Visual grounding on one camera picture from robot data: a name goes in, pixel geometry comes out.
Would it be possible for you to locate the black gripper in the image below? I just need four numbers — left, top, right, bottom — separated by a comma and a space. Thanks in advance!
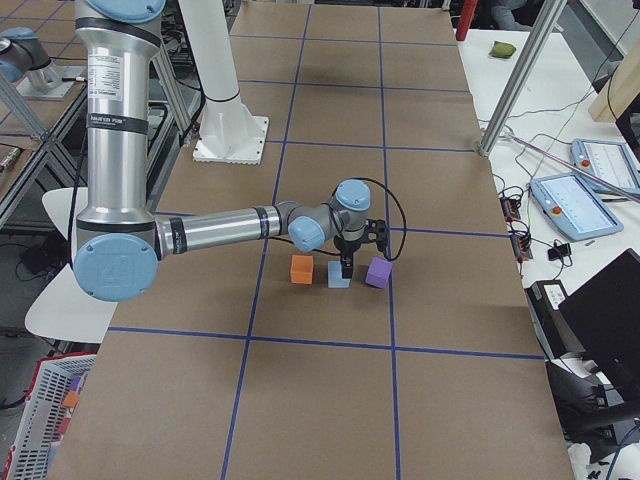
334, 238, 362, 279

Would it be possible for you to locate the light blue foam block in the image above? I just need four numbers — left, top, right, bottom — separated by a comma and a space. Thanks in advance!
327, 261, 351, 289

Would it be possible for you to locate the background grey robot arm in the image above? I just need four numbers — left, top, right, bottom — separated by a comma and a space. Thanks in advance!
1, 27, 71, 100

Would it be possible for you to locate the purple foam block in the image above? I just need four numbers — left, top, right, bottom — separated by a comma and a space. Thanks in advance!
365, 257, 393, 289

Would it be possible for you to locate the orange foam block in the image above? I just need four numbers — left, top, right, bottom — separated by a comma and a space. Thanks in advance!
290, 255, 314, 285

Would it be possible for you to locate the brown paper table mat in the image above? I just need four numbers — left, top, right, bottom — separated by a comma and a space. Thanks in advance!
50, 2, 573, 479

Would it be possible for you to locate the black power brick box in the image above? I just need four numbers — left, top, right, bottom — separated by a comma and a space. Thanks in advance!
525, 280, 584, 358

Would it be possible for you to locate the near teach pendant tablet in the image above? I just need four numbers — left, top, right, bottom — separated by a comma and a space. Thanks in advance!
530, 174, 623, 241

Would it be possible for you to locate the teach pendant tablet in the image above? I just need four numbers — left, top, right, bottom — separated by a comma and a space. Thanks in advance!
570, 139, 639, 194
530, 174, 623, 241

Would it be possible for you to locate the black monitor laptop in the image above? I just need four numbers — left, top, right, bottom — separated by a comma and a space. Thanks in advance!
560, 248, 639, 400

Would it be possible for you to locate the green bean bag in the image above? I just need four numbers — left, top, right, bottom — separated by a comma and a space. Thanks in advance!
489, 41, 517, 59

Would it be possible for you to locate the reacher grabber stick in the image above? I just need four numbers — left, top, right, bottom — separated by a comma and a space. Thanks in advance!
499, 130, 640, 201

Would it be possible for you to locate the far teach pendant tablet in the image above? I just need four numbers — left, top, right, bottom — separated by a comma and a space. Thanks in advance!
570, 139, 639, 194

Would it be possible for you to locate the white chair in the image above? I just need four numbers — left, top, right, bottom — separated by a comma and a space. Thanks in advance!
25, 187, 118, 344

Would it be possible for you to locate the white plastic basket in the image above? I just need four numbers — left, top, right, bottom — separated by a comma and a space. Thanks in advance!
2, 353, 96, 479

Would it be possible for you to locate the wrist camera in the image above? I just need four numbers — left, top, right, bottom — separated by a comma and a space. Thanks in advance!
365, 219, 389, 255

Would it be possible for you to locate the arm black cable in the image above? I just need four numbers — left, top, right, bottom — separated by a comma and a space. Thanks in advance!
272, 177, 409, 262

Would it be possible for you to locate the aluminium frame post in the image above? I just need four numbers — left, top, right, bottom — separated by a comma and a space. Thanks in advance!
478, 0, 567, 157

